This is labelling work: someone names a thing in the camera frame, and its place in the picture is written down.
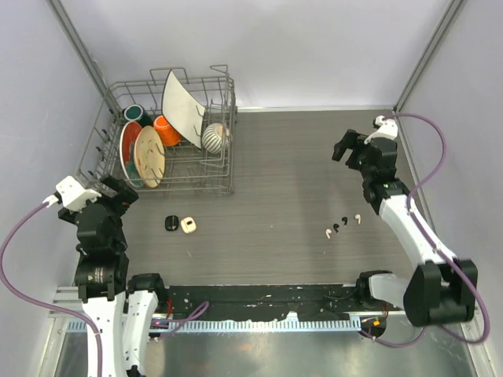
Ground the aluminium frame rail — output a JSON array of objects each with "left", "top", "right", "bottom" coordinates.
[{"left": 52, "top": 287, "right": 83, "bottom": 313}]

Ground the grey wire dish rack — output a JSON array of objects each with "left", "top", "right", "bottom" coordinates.
[{"left": 76, "top": 64, "right": 237, "bottom": 195}]

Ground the beige speckled round plate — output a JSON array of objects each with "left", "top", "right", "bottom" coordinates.
[{"left": 134, "top": 126, "right": 166, "bottom": 189}]

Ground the striped black white cup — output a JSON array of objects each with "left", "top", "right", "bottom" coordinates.
[{"left": 201, "top": 123, "right": 231, "bottom": 154}]

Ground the dark green mug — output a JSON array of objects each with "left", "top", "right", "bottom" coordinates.
[{"left": 123, "top": 104, "right": 153, "bottom": 127}]

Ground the beige earbud charging case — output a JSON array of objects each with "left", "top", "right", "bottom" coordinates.
[{"left": 180, "top": 217, "right": 197, "bottom": 234}]

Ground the white square plate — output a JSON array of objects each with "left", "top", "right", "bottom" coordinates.
[{"left": 161, "top": 70, "right": 205, "bottom": 149}]

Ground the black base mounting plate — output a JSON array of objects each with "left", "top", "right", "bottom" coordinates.
[{"left": 156, "top": 284, "right": 398, "bottom": 322}]

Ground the black earbud charging case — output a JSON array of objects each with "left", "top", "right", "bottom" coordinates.
[{"left": 164, "top": 214, "right": 179, "bottom": 232}]

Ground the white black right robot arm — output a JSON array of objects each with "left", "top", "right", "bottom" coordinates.
[{"left": 332, "top": 130, "right": 478, "bottom": 327}]

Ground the white slotted cable duct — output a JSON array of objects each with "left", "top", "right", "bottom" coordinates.
[{"left": 68, "top": 317, "right": 362, "bottom": 334}]

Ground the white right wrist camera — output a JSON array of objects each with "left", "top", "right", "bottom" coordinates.
[{"left": 364, "top": 115, "right": 398, "bottom": 145}]

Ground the red green round plate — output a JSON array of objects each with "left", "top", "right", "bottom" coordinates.
[{"left": 119, "top": 121, "right": 144, "bottom": 188}]

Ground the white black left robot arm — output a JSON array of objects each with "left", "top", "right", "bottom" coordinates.
[{"left": 56, "top": 175, "right": 168, "bottom": 376}]

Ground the orange mug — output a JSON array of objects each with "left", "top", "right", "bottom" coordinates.
[{"left": 153, "top": 115, "right": 182, "bottom": 147}]

